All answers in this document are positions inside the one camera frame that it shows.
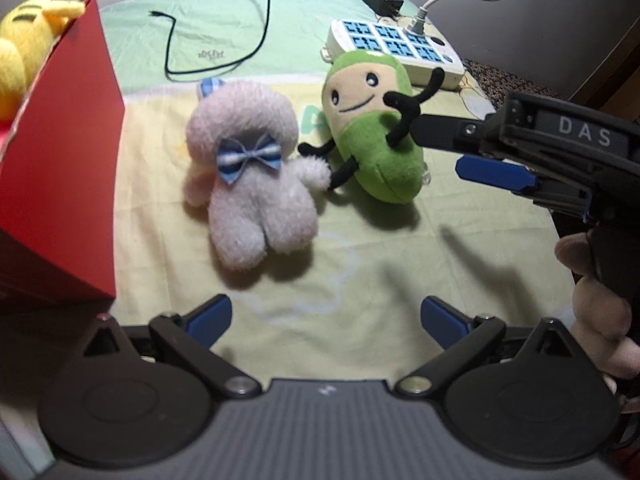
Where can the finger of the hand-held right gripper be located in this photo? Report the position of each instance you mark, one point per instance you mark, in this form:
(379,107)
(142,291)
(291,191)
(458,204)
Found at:
(492,172)
(445,132)

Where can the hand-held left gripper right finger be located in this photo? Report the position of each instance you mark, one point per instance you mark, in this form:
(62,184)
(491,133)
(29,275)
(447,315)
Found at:
(445,320)

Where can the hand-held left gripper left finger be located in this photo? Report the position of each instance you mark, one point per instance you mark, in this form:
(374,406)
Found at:
(207,317)

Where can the green plush toy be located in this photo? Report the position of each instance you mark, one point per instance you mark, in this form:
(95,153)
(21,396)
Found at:
(385,160)

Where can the pale pink bunny plush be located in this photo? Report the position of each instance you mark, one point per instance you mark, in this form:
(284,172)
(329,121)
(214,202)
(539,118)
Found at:
(250,210)

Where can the red cardboard box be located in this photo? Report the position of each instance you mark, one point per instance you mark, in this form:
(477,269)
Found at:
(65,160)

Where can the yellow tiger plush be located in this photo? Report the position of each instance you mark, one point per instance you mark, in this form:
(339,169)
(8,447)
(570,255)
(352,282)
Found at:
(25,35)

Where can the person's right hand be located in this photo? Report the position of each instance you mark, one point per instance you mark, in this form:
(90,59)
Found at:
(600,320)

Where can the dark patterned mattress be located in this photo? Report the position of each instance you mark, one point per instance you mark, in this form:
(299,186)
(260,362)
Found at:
(492,85)

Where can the green yellow baby blanket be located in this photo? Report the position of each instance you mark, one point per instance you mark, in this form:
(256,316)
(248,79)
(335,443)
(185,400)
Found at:
(350,285)

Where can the wooden cabinet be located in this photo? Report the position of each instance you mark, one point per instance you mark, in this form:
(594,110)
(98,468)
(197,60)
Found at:
(620,80)

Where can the white power strip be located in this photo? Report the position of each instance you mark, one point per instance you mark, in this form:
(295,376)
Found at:
(360,35)

